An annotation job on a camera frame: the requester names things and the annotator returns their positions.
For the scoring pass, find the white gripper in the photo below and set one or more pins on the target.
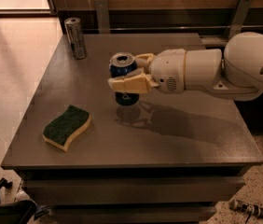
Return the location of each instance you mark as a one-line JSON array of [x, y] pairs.
[[168, 68]]

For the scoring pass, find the blue pepsi can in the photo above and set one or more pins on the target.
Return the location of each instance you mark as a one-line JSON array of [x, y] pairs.
[[121, 64]]

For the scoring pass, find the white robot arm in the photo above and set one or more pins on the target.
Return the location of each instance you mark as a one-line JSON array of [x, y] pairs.
[[234, 73]]

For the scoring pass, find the silver energy drink can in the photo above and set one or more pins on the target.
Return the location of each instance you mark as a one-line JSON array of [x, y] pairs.
[[76, 38]]

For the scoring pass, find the green and yellow sponge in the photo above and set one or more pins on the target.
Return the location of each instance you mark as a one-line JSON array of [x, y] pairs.
[[63, 130]]

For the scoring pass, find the grey side shelf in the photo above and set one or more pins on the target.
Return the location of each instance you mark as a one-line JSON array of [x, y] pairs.
[[214, 41]]

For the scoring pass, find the upper grey drawer front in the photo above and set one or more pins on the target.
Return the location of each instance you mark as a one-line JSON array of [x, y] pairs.
[[133, 190]]

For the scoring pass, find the grey drawer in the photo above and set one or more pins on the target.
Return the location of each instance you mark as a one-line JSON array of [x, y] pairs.
[[144, 215], [133, 190]]

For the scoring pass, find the lower grey drawer front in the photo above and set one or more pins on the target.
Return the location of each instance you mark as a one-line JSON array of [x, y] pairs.
[[144, 215]]

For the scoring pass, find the black white striped rod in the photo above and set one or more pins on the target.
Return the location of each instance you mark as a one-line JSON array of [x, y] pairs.
[[247, 208]]

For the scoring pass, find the left metal wall bracket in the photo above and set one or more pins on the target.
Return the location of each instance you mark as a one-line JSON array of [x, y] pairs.
[[102, 14]]

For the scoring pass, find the metal wall bracket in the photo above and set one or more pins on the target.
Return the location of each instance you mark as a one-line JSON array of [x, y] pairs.
[[237, 19], [102, 14]]

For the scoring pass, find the right metal wall bracket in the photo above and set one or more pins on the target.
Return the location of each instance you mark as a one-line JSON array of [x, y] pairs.
[[237, 19]]

